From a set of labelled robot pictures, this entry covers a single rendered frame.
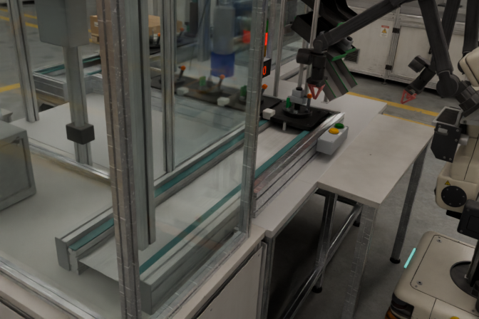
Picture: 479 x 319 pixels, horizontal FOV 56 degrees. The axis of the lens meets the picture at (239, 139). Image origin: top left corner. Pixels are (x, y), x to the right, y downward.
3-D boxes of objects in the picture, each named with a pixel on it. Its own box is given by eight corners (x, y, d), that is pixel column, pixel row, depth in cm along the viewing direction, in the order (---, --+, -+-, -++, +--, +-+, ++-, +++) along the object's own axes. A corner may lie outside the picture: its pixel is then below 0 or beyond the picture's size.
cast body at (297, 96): (306, 102, 210) (307, 87, 207) (302, 105, 206) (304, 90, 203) (289, 98, 214) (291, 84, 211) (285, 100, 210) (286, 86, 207)
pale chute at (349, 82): (351, 88, 244) (357, 84, 241) (339, 93, 235) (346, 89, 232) (324, 45, 247) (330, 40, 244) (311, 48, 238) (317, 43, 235)
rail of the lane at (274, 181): (341, 132, 222) (345, 111, 217) (254, 218, 152) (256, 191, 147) (331, 129, 225) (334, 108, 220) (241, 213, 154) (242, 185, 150)
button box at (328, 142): (346, 138, 205) (348, 126, 203) (331, 155, 189) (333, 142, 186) (332, 134, 209) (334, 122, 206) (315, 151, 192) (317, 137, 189)
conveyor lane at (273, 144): (326, 132, 221) (328, 112, 217) (239, 212, 154) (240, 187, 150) (274, 118, 233) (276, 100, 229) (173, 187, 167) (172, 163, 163)
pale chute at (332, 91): (342, 95, 233) (348, 91, 229) (329, 102, 223) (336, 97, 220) (313, 50, 235) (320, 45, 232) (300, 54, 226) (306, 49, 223)
